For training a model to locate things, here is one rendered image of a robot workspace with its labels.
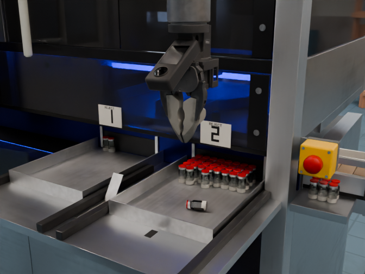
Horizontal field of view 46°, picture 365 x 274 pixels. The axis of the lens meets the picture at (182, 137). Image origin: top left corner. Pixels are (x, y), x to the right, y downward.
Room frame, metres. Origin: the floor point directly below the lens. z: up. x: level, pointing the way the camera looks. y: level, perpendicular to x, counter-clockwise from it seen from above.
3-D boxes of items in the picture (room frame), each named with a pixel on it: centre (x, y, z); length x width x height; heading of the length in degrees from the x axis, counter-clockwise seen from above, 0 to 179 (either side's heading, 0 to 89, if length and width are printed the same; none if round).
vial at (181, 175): (1.05, 0.00, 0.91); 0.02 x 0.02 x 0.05
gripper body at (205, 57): (0.78, -0.01, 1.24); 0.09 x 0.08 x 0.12; 149
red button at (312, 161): (0.89, -0.29, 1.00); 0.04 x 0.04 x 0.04; 59
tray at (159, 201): (0.95, -0.03, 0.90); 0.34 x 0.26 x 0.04; 149
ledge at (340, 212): (0.95, -0.35, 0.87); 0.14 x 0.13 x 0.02; 149
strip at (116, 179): (0.91, 0.19, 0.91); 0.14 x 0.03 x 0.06; 149
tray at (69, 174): (1.13, 0.26, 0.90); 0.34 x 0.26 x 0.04; 149
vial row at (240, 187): (1.03, -0.08, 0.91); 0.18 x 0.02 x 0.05; 59
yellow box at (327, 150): (0.93, -0.31, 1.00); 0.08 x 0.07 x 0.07; 149
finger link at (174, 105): (0.79, 0.00, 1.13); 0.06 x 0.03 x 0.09; 149
